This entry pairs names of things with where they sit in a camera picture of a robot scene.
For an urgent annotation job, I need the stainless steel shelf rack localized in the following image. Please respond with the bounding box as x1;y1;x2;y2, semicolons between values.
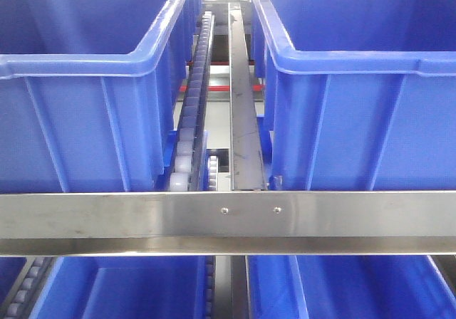
1;191;455;256

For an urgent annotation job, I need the white roller track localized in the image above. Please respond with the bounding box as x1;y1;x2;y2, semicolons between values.
168;11;214;192

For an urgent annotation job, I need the blue bin lower right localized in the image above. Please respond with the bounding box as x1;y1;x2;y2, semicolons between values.
249;256;455;318

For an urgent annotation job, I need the blue bin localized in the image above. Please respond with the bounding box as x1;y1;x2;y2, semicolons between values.
30;256;212;318
1;0;195;194
249;256;455;318
252;0;455;191

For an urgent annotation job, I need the upper right blue bin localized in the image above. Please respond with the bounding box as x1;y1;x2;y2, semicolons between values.
252;0;455;191

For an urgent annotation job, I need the upper left blue bin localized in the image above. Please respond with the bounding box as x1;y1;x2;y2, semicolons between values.
1;0;195;194

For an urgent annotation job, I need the blue bin lower left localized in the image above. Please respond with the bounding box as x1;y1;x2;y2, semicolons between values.
30;256;212;318

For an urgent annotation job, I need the left roller track lower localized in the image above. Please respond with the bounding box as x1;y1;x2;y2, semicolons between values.
1;256;53;318

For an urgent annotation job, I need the steel divider rail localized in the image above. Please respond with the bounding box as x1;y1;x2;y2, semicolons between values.
228;2;266;191

